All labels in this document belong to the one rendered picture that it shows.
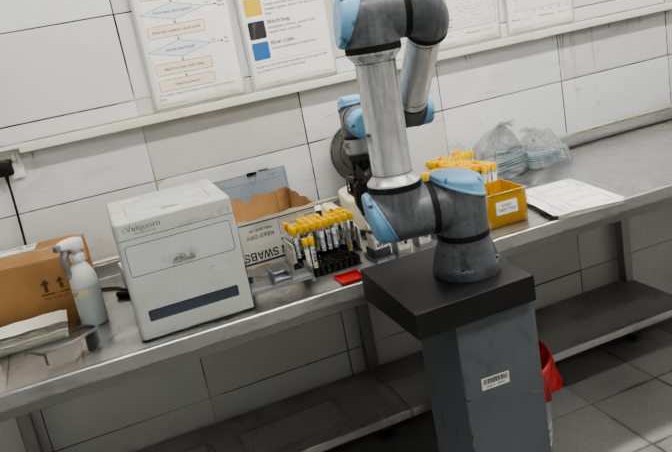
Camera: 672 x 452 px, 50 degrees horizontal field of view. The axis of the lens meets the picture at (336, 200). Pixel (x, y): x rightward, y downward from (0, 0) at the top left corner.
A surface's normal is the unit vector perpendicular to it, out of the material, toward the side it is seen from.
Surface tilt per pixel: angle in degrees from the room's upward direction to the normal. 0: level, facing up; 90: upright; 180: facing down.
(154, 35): 94
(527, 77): 90
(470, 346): 90
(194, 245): 90
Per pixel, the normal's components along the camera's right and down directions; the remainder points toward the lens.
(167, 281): 0.35, 0.18
